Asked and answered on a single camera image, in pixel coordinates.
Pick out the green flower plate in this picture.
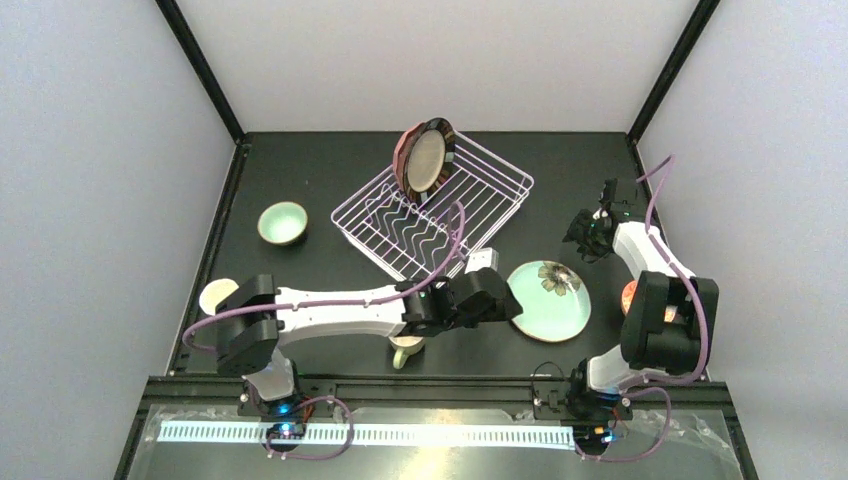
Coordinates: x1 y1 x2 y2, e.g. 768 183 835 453
507 260 591 343

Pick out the white wire dish rack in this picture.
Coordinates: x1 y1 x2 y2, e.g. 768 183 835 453
330 133 534 280

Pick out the dark striped plate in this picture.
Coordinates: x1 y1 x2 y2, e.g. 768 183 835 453
398 117 456 206

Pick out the pink polka dot plate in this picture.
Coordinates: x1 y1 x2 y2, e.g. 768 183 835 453
392 122 423 188

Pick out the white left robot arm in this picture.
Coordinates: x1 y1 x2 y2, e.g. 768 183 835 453
214 267 523 403

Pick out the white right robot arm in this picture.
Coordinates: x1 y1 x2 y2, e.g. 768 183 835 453
563 179 720 419

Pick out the orange floral bowl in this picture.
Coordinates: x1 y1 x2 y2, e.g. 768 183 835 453
620 280 638 315

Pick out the green celadon bowl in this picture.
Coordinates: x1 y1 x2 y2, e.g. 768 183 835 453
257 201 309 246

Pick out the white LED light strip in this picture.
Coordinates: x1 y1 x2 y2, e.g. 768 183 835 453
154 420 574 451

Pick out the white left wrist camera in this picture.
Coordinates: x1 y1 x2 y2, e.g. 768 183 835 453
464 247 499 273

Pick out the cream mug green handle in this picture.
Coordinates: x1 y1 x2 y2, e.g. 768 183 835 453
389 336 425 370

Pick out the black right frame post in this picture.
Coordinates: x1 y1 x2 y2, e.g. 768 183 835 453
627 0 721 146

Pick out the black frame post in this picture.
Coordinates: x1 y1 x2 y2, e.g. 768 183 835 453
627 0 721 146
155 0 245 145

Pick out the white mug blue handle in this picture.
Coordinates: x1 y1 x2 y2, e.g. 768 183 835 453
198 278 239 316

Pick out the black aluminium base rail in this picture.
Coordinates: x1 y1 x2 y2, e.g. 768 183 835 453
114 373 758 479

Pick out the black left frame post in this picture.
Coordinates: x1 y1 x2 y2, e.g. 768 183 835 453
155 0 245 145

